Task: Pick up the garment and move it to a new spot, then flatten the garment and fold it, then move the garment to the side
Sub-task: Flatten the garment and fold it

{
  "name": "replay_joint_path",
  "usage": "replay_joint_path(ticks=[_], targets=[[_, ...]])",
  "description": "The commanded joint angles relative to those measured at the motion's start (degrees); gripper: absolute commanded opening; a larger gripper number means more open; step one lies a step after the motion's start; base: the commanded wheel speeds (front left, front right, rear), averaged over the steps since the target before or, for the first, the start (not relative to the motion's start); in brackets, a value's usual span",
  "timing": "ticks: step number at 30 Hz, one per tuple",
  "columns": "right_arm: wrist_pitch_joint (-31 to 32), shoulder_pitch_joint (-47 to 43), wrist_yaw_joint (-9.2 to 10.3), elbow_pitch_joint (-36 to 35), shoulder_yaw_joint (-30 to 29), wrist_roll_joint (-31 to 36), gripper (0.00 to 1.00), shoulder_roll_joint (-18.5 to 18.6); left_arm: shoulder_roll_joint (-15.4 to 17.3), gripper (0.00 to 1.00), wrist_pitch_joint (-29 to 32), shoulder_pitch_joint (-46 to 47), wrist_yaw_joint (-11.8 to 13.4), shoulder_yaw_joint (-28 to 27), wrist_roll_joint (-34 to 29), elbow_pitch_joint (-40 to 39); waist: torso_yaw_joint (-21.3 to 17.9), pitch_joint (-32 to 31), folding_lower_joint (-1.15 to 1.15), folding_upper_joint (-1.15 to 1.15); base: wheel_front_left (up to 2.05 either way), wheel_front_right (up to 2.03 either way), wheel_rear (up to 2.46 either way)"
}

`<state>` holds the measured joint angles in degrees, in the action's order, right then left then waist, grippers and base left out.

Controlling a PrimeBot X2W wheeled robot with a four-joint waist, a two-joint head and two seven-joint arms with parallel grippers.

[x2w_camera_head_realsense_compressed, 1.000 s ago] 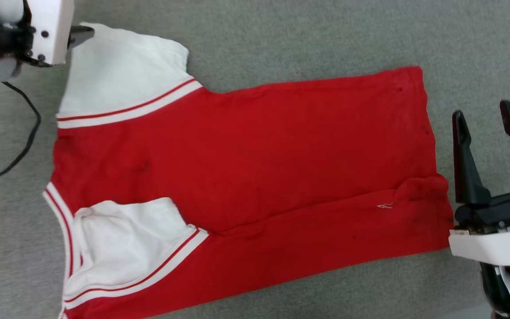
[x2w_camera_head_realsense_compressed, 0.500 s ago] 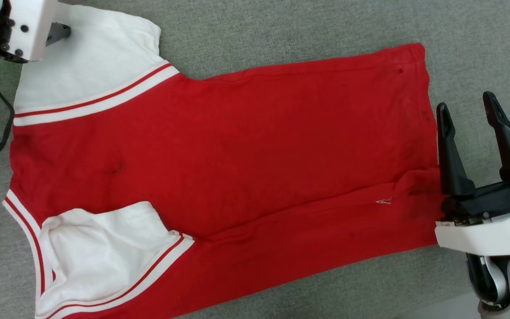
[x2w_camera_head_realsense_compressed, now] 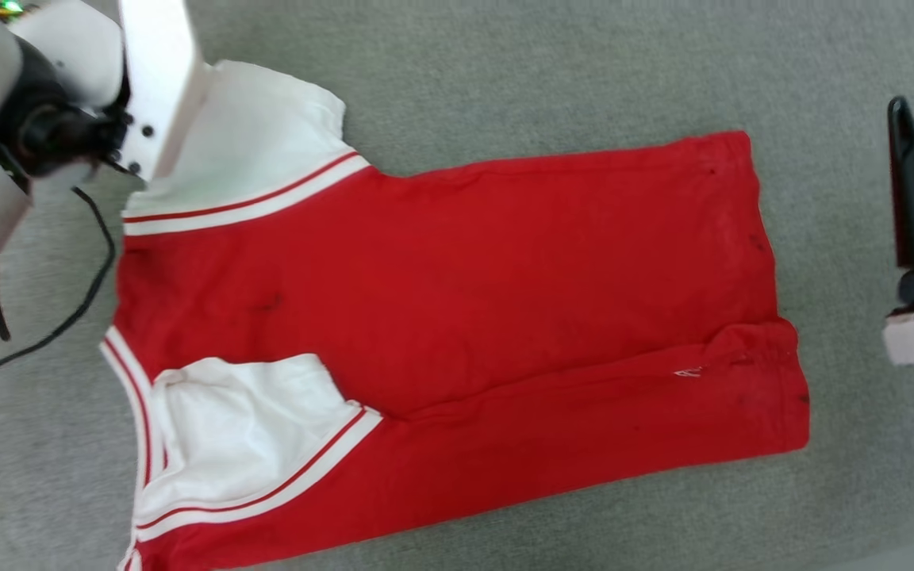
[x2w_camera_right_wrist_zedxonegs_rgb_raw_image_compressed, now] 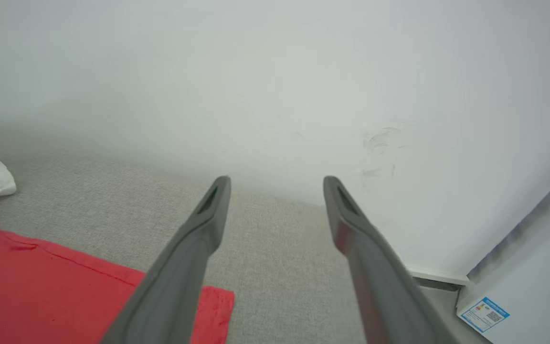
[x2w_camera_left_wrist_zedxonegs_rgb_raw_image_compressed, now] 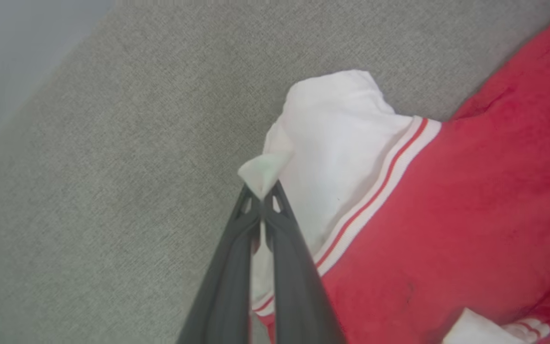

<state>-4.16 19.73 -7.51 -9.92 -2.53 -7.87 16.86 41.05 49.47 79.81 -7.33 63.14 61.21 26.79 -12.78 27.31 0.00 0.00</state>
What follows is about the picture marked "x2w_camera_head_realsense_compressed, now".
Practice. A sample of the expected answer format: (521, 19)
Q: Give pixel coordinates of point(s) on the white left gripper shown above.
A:
(162, 79)

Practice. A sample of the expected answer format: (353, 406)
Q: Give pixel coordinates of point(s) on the grey fabric sofa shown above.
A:
(544, 71)

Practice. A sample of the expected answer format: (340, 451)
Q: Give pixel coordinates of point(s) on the red and white t-shirt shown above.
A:
(465, 301)

